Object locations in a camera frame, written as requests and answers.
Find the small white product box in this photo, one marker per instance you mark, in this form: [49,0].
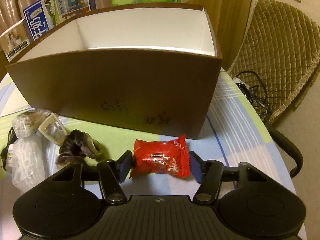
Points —
[14,40]

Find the red snack packet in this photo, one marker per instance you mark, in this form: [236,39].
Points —
[170,157]

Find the bag of white beads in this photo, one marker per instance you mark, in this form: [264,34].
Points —
[28,122]

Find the brown cardboard box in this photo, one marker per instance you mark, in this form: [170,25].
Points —
[150,67]

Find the small white pill bottle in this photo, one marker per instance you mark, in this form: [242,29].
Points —
[8,165]

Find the clear box of floss picks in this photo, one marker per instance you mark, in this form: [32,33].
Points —
[27,163]

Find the white plastic hair claw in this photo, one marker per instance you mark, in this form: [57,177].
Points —
[53,130]

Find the quilted chair cushion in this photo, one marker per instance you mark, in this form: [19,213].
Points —
[281,46]

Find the checkered tablecloth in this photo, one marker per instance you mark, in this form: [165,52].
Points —
[232,133]

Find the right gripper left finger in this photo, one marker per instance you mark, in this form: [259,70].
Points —
[111,174]

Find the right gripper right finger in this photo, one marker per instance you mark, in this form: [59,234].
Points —
[208,174]

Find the blue milk carton box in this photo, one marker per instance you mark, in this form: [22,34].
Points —
[44,15]

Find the black chair armrest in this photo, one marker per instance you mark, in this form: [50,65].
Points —
[288,147]

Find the dark brown scrunchie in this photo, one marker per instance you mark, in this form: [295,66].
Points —
[77,146]

